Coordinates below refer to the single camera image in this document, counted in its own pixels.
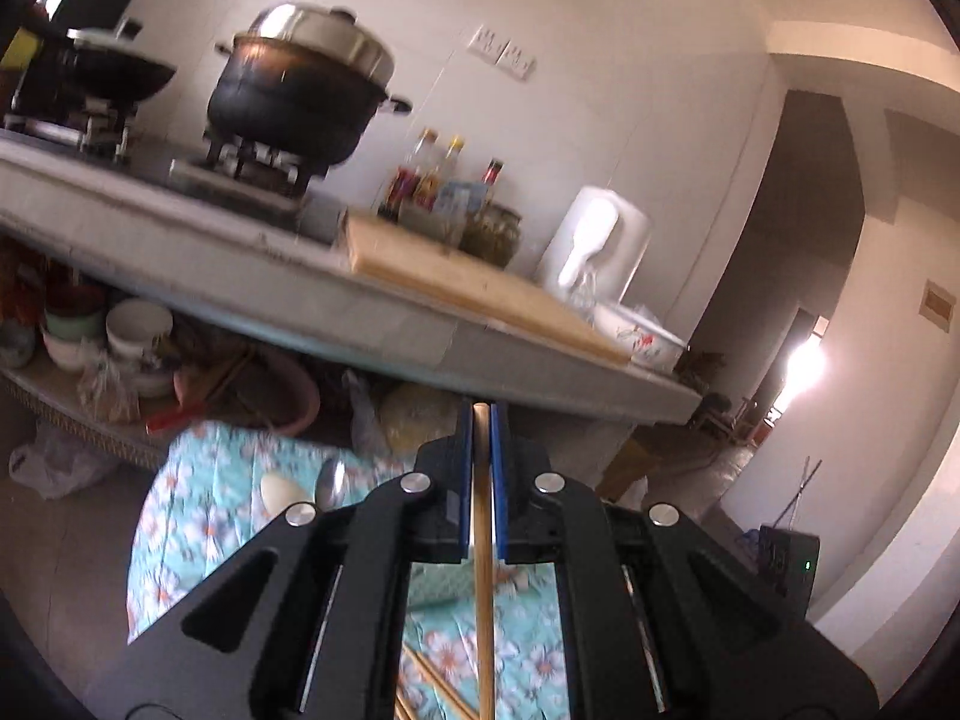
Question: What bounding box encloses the metal spoon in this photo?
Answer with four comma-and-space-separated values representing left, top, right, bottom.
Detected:
314, 458, 348, 512

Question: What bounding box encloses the wooden chopstick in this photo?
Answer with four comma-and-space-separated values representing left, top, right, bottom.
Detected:
472, 403, 496, 720
404, 647, 478, 720

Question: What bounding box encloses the beige ceramic spoon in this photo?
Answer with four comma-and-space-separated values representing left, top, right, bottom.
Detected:
260, 473, 313, 518

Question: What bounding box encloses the white floral bowl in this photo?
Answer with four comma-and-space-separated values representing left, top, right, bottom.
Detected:
592, 302, 686, 374

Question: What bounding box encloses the wooden cutting board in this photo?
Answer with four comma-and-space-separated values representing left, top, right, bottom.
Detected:
340, 211, 630, 367

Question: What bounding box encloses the white electric kettle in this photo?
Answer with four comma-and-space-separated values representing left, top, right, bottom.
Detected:
534, 185, 652, 301

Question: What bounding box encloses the sauce bottles group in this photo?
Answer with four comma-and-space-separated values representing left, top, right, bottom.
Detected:
376, 128, 523, 270

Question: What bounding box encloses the floral quilted cloth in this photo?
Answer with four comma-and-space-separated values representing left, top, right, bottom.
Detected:
125, 421, 569, 718

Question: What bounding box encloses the stack of bowls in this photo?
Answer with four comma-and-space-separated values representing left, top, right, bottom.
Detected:
43, 298, 178, 398

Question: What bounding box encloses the white plastic bag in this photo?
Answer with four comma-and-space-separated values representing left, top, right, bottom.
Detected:
8, 421, 119, 500

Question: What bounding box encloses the black pot with lid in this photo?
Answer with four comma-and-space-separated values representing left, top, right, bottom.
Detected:
205, 2, 412, 177

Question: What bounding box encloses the black wok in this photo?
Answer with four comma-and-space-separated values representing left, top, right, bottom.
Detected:
14, 18, 176, 112

